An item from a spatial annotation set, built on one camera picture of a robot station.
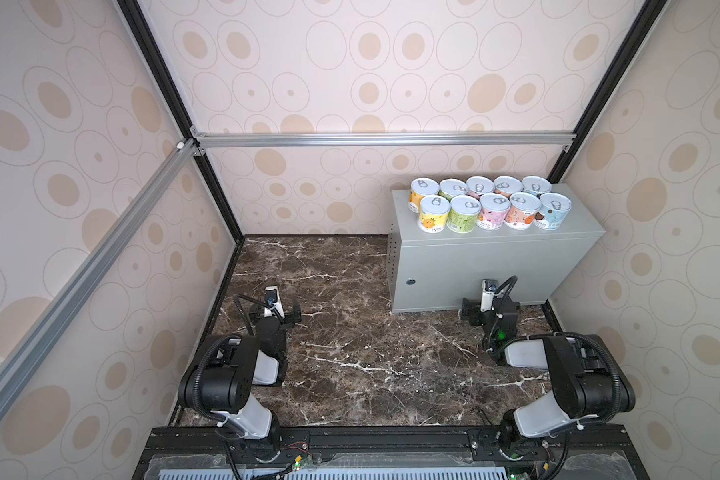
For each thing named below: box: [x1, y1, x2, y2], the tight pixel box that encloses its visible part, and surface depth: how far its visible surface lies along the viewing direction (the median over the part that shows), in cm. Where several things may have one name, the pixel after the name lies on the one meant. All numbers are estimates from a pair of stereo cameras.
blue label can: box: [533, 192, 572, 231], surface depth 74 cm
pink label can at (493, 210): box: [476, 193, 511, 231], surface depth 74 cm
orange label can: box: [494, 175, 524, 199], surface depth 79 cm
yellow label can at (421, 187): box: [408, 177, 440, 213], surface depth 78 cm
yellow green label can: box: [417, 195, 451, 234], surface depth 74 cm
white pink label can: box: [504, 192, 542, 230], surface depth 74 cm
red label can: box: [466, 176, 495, 200], surface depth 79 cm
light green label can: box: [437, 178, 468, 202], surface depth 78 cm
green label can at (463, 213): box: [446, 195, 482, 234], surface depth 73 cm
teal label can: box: [521, 176, 552, 198], surface depth 79 cm
